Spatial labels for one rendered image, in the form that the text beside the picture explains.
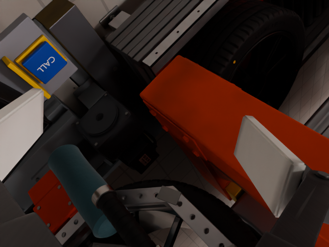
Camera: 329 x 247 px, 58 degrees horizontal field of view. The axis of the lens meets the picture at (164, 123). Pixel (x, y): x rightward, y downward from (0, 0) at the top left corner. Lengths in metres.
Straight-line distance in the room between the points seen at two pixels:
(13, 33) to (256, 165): 0.59
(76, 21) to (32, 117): 0.93
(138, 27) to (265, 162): 1.00
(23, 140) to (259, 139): 0.13
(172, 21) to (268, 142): 0.94
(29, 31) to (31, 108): 0.53
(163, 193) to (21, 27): 0.48
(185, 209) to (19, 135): 0.59
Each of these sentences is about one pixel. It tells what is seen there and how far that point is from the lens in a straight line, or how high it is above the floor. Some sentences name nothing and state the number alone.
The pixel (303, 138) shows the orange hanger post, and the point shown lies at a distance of 0.64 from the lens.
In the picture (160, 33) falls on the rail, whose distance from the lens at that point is 1.06.
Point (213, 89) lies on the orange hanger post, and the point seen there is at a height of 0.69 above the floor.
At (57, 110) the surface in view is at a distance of 1.18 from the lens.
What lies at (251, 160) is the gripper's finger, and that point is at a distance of 0.18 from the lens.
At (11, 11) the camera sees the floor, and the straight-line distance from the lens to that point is 1.16.
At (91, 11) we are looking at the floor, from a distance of 1.27.
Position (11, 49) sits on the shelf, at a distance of 0.70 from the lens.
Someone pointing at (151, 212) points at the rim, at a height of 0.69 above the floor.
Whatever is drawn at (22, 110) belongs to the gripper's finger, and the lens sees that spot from 0.17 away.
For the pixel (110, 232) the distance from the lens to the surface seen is 0.71.
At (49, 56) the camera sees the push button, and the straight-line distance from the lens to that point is 0.70.
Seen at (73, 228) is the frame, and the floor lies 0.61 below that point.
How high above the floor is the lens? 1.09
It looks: 37 degrees down
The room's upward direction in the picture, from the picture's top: 129 degrees clockwise
